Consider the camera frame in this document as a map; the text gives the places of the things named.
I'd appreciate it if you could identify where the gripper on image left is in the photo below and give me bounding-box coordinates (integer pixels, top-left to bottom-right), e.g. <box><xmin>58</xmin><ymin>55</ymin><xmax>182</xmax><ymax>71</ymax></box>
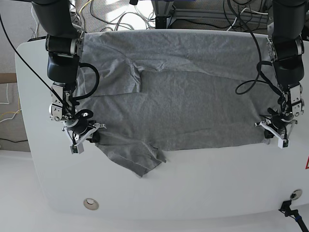
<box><xmin>64</xmin><ymin>116</ymin><xmax>100</xmax><ymax>143</ymax></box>

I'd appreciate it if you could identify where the grey T-shirt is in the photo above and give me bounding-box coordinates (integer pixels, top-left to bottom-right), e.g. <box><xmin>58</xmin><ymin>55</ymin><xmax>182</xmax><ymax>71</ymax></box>
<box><xmin>80</xmin><ymin>29</ymin><xmax>278</xmax><ymax>176</ymax></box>

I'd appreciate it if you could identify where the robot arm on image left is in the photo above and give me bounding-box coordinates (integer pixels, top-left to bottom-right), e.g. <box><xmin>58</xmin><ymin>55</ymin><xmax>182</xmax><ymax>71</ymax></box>
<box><xmin>31</xmin><ymin>0</ymin><xmax>100</xmax><ymax>145</ymax></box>

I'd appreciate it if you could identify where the aluminium frame rail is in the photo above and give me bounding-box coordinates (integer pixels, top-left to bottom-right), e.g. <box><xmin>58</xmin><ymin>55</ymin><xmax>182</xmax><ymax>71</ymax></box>
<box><xmin>151</xmin><ymin>0</ymin><xmax>269</xmax><ymax>21</ymax></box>

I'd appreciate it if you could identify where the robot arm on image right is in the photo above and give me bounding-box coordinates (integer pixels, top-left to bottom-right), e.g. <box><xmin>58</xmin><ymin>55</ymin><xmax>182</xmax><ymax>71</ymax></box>
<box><xmin>267</xmin><ymin>0</ymin><xmax>308</xmax><ymax>139</ymax></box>

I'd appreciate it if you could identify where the right table cable grommet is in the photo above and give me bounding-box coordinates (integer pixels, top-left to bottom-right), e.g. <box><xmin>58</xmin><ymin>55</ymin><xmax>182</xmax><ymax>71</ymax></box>
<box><xmin>290</xmin><ymin>189</ymin><xmax>302</xmax><ymax>201</ymax></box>

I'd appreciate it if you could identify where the table cable grommet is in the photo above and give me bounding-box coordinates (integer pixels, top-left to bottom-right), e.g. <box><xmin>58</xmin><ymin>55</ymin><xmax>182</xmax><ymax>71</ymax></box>
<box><xmin>290</xmin><ymin>189</ymin><xmax>302</xmax><ymax>201</ymax></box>
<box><xmin>83</xmin><ymin>198</ymin><xmax>99</xmax><ymax>211</ymax></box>

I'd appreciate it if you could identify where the yellow cable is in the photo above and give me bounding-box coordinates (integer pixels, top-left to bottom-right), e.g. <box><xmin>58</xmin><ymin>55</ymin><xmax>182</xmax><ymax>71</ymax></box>
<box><xmin>77</xmin><ymin>0</ymin><xmax>93</xmax><ymax>15</ymax></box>

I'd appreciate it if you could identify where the flat black device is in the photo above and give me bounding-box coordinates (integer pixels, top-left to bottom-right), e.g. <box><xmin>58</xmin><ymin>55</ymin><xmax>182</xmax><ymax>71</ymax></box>
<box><xmin>27</xmin><ymin>36</ymin><xmax>46</xmax><ymax>42</ymax></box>

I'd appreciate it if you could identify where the left table cable grommet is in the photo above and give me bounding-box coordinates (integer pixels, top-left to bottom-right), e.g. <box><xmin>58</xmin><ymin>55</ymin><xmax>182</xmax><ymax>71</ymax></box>
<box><xmin>83</xmin><ymin>198</ymin><xmax>99</xmax><ymax>211</ymax></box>

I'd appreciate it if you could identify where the white cable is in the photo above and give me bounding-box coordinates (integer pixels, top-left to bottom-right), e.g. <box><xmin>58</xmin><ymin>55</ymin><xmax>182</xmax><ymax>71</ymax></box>
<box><xmin>225</xmin><ymin>7</ymin><xmax>273</xmax><ymax>32</ymax></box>

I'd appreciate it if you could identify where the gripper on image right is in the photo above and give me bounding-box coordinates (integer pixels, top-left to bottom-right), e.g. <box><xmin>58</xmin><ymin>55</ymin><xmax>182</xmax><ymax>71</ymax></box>
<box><xmin>264</xmin><ymin>114</ymin><xmax>294</xmax><ymax>139</ymax></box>

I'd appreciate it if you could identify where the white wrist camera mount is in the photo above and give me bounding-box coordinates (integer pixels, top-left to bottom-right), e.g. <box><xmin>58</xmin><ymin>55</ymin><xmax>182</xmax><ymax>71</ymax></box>
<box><xmin>255</xmin><ymin>118</ymin><xmax>298</xmax><ymax>149</ymax></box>
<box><xmin>62</xmin><ymin>123</ymin><xmax>106</xmax><ymax>154</ymax></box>

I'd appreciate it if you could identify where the wooden board edge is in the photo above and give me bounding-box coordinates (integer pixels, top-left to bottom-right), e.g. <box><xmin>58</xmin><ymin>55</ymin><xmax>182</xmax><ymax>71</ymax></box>
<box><xmin>0</xmin><ymin>73</ymin><xmax>17</xmax><ymax>84</ymax></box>

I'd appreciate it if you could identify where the black clamp with cable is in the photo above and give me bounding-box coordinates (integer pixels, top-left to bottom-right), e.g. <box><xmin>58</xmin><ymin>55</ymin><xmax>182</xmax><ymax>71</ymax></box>
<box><xmin>279</xmin><ymin>200</ymin><xmax>309</xmax><ymax>232</ymax></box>

